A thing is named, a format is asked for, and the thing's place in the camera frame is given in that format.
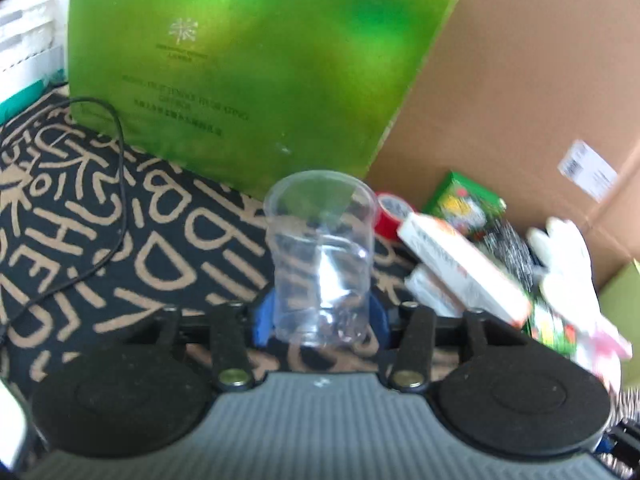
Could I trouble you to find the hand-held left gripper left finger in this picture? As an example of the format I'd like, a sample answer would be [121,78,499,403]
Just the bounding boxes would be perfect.
[144,291,278,396]

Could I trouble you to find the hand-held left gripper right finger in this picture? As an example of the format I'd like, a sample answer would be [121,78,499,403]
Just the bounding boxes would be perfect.
[367,296,502,396]

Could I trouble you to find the clear plastic cup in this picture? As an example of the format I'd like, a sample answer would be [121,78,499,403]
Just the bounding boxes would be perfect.
[263,170,377,348]

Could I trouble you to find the white orange medicine box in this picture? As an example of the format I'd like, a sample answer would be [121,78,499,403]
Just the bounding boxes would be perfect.
[396,212,534,330]

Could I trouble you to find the red tape roll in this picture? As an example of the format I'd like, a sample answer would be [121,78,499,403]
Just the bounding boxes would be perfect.
[374,191,417,242]

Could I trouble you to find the black tan lettered mat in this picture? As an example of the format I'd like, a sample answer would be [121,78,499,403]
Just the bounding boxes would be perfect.
[0,87,441,413]

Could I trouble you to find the small green printed box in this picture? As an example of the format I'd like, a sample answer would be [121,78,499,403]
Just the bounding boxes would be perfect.
[422,171,507,242]

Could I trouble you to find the black silver scrubber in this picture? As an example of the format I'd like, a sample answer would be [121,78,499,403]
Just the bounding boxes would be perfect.
[475,220,538,293]

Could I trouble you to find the green colourful snack packet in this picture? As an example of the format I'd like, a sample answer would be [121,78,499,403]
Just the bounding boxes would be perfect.
[522,287,583,358]

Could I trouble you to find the white glove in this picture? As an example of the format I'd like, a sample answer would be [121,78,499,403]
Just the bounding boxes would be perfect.
[526,216,634,392]

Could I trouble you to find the light green open box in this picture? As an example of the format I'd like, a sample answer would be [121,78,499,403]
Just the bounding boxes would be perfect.
[599,259,640,396]

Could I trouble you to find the large green gift box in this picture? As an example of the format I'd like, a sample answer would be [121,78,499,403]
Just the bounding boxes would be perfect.
[67,0,477,202]

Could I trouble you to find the black white patterned cloth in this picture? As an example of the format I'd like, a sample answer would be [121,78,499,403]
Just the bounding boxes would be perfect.
[607,389,640,427]

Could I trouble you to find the white shipping label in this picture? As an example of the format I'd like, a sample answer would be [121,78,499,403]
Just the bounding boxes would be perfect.
[557,140,620,204]

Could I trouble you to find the large cardboard box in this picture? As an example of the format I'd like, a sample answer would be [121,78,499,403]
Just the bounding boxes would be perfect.
[366,0,640,293]

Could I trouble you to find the teal box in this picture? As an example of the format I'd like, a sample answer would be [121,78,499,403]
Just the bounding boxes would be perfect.
[0,79,53,123]

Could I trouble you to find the black cable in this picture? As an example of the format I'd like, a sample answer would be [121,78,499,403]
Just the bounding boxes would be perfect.
[0,96,129,343]

